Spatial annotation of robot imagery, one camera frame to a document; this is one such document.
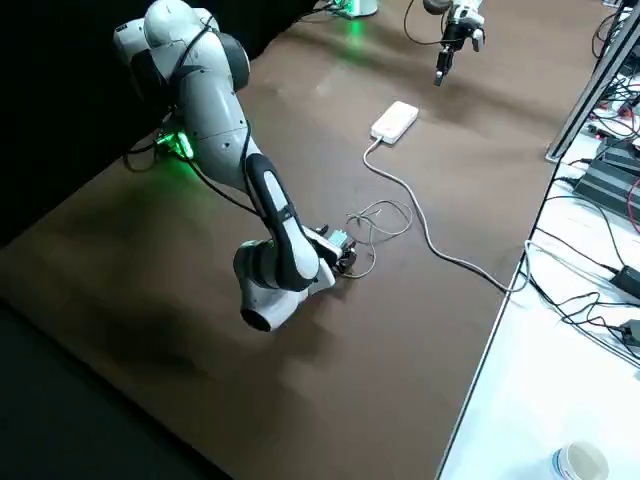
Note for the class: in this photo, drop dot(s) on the black rectangular power brick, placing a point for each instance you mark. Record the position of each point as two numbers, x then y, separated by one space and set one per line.
605 187
617 152

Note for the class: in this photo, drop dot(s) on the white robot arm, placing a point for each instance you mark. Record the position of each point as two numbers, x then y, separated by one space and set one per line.
462 12
215 115

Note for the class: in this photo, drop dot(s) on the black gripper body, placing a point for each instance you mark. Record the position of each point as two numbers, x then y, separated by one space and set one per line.
332 256
456 35

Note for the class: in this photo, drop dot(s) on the white power strip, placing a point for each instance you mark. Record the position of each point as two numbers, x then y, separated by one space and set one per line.
395 122

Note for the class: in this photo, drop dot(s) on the small black power adapter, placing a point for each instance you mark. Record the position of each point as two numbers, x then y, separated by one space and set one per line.
627 280
631 332

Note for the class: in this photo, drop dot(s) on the teal phone charger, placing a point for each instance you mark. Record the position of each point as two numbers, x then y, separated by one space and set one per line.
339 238

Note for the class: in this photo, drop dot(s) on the white paper cup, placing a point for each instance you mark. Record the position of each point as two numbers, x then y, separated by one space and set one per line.
580 462

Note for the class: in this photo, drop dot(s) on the aluminium frame post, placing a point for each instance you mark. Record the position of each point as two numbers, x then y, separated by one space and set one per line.
596 75

